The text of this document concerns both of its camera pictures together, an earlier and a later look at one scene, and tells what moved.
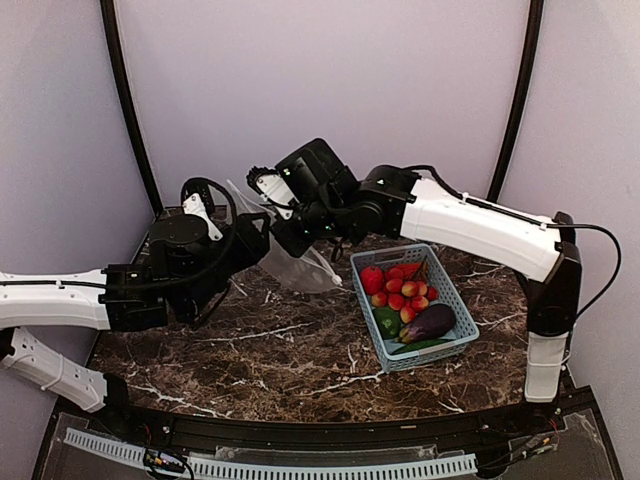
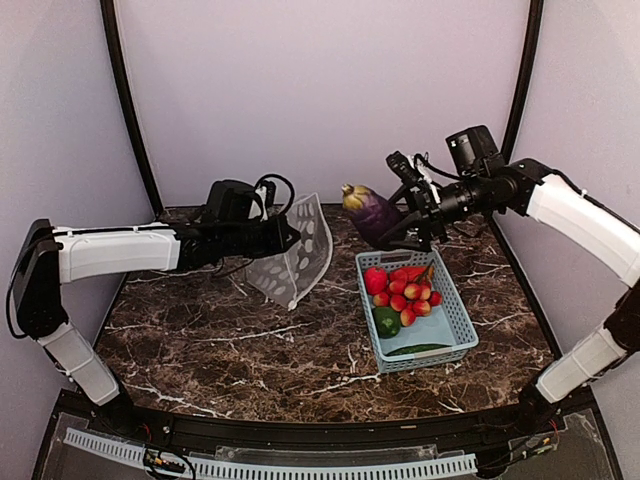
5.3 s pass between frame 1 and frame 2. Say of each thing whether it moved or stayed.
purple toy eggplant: moved
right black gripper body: moved
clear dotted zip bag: moved
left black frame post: stayed
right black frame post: stayed
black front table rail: stayed
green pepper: stayed
